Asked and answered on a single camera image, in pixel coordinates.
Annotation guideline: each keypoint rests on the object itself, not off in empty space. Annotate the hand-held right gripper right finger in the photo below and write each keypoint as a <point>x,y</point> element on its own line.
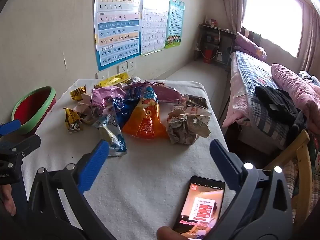
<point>223,165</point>

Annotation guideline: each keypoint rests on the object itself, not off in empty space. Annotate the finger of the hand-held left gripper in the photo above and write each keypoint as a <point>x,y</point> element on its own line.
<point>22,143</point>
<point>10,127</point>

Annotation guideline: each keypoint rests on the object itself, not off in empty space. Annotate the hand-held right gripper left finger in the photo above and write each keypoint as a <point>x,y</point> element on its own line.
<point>96,165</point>

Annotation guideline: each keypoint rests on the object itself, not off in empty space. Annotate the red bin with green rim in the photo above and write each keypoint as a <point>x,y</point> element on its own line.
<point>30,105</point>

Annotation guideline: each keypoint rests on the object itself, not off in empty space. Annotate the blue white snack wrapper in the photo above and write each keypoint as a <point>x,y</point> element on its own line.
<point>113,137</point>

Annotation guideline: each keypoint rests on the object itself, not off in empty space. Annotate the small gold snack wrapper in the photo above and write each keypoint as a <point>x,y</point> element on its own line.
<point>72,121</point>

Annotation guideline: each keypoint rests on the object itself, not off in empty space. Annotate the paper bag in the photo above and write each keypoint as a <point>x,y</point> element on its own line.
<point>186,127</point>

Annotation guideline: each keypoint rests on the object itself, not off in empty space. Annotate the blue foil bag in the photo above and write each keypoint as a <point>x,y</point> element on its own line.
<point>125,110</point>

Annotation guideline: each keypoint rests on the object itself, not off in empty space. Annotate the orange snack bag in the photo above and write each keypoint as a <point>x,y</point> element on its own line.
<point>145,125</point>

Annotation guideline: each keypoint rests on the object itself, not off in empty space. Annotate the dark brown box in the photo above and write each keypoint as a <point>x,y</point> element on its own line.
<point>198,101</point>

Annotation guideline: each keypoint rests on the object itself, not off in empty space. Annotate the pink foil wrapper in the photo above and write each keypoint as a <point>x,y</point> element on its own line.
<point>106,96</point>

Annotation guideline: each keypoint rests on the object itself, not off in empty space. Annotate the yellow torn wrapper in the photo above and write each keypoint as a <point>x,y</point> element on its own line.
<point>78,93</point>

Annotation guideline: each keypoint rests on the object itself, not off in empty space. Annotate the yellow packet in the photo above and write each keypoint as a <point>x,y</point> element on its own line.
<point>113,80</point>

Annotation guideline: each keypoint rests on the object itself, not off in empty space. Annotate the purple wrapper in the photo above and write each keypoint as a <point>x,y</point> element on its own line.
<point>165,92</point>

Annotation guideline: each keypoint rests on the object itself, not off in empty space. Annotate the person's left hand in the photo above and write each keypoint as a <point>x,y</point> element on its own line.
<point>7,200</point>

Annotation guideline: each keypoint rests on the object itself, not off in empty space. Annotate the person's right hand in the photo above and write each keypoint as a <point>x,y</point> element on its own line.
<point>171,233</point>

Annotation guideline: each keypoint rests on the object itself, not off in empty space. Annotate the black smartphone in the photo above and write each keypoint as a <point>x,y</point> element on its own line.
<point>200,205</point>

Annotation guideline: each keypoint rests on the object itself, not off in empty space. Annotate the bed with pink bedding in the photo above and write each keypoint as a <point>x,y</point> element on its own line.
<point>235,97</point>

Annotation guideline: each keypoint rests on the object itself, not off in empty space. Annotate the plaid chair cushion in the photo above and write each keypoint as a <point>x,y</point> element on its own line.
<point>291,177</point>

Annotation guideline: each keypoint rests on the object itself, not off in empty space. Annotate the wooden chair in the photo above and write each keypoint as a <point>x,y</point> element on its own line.
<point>300,145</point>

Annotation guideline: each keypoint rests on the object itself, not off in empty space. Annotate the black clothing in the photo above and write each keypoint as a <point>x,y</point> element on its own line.
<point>275,100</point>

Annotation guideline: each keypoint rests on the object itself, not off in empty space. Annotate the bed with plaid quilt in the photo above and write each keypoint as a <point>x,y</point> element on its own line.
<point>250,80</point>

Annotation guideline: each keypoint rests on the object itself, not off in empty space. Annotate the pink duvet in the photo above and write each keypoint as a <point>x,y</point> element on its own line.
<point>290,82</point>

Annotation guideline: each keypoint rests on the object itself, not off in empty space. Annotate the small white item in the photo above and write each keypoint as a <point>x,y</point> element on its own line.
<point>219,56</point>

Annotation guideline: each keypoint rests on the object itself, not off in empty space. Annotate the small red container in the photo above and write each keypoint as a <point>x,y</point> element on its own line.
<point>208,55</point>

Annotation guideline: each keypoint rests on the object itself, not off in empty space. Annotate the purple pillow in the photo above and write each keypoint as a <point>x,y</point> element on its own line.
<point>250,45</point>

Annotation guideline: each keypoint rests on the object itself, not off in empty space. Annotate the dark shelf rack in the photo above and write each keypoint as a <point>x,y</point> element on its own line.
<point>225,40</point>

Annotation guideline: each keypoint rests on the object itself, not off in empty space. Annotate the bright window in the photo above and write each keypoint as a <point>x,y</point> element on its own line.
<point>272,17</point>

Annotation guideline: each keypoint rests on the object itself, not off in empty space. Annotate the beige curtain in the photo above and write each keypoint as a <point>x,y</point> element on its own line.
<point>232,2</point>

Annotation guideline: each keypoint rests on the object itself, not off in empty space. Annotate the white wall plate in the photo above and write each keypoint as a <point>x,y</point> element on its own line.
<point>102,75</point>

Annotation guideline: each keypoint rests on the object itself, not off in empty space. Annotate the white wall socket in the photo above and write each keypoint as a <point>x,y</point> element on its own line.
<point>122,67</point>
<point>131,65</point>

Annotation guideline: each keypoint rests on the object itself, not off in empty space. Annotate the blue letter wall poster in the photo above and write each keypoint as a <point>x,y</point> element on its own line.
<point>117,25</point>

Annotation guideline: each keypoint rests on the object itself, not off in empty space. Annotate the green blue chart wall poster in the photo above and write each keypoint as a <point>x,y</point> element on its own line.
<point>175,20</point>

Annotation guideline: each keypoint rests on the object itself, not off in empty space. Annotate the white chart wall poster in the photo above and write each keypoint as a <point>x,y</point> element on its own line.
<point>153,22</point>

